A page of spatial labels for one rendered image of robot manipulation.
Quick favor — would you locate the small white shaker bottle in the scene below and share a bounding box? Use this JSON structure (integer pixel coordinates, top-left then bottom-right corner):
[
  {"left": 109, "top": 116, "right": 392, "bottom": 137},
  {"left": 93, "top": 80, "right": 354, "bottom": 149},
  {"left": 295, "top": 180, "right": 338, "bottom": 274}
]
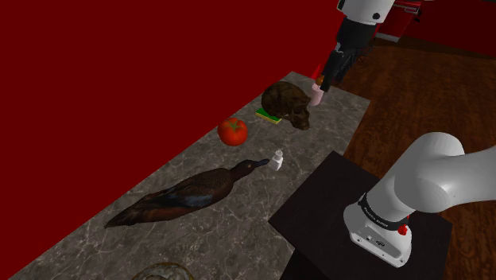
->
[{"left": 269, "top": 150, "right": 285, "bottom": 172}]

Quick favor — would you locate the red tomato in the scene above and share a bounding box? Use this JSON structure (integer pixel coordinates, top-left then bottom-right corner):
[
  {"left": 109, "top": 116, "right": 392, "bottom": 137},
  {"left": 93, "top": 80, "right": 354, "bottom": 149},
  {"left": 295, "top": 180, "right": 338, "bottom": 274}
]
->
[{"left": 216, "top": 117, "right": 249, "bottom": 147}]

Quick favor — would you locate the pink bottle with orange cap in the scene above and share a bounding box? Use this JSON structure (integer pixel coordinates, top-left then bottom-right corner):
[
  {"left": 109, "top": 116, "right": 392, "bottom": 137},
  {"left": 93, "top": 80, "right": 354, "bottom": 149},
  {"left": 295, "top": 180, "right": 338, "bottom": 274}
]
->
[{"left": 308, "top": 75, "right": 326, "bottom": 108}]

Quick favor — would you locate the green and yellow sponge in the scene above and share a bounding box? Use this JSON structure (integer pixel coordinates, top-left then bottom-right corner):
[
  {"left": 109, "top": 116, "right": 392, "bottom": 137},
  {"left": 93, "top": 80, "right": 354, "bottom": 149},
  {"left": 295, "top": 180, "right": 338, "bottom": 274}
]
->
[{"left": 254, "top": 107, "right": 283, "bottom": 126}]

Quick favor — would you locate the red cabinet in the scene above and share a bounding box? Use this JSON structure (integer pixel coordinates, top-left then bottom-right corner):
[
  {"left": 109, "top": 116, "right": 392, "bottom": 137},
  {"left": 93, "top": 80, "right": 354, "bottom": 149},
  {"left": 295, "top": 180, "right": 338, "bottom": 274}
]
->
[{"left": 376, "top": 0, "right": 424, "bottom": 44}]

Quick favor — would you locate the brown duck figure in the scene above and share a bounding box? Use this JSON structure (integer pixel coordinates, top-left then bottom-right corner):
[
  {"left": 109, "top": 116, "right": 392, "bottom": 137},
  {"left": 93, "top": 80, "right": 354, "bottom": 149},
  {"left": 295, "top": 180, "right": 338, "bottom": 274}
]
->
[{"left": 103, "top": 157, "right": 270, "bottom": 229}]

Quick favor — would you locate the dark robot stand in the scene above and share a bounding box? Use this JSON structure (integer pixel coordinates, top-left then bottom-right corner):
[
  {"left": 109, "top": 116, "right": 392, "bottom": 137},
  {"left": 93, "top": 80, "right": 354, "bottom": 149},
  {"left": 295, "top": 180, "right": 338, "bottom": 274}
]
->
[{"left": 268, "top": 150, "right": 454, "bottom": 280}]

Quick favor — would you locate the dark brown skull figure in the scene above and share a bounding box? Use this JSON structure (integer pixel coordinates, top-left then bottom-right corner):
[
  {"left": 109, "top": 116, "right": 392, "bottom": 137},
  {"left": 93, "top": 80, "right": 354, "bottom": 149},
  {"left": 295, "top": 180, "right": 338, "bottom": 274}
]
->
[{"left": 261, "top": 80, "right": 312, "bottom": 131}]

